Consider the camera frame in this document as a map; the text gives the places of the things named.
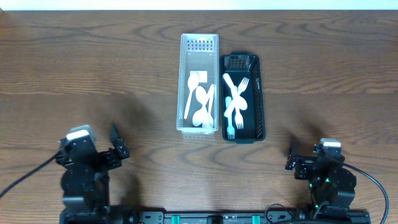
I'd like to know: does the white spoon horizontal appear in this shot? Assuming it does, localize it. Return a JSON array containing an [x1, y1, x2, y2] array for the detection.
[[192, 86, 208, 128]]

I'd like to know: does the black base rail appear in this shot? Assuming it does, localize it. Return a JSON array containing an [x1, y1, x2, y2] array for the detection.
[[59, 206, 371, 224]]

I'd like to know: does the white label in basket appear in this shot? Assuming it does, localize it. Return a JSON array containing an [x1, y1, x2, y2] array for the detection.
[[197, 71, 208, 83]]

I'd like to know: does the black plastic basket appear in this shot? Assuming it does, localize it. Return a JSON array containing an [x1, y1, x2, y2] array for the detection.
[[220, 52, 266, 144]]

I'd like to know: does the pale blue plastic fork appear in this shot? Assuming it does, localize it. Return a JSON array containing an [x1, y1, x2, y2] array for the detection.
[[225, 96, 235, 140]]

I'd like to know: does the clear plastic basket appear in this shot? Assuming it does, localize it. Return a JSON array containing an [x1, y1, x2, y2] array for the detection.
[[177, 34, 220, 134]]

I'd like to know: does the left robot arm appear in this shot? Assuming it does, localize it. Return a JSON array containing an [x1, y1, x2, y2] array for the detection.
[[55, 124, 136, 223]]

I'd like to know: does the white fork tines up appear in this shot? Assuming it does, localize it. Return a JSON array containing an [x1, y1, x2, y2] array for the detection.
[[224, 84, 243, 117]]

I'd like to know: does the white plastic spoon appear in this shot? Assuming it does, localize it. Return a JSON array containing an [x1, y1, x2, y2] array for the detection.
[[223, 73, 249, 110]]

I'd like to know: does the white plastic fork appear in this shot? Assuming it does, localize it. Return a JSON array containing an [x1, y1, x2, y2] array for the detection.
[[235, 96, 244, 129]]

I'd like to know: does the white spoon vertical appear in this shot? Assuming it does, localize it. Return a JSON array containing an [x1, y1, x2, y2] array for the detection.
[[192, 85, 214, 128]]

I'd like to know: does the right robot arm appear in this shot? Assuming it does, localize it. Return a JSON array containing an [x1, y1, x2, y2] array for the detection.
[[285, 138, 356, 219]]

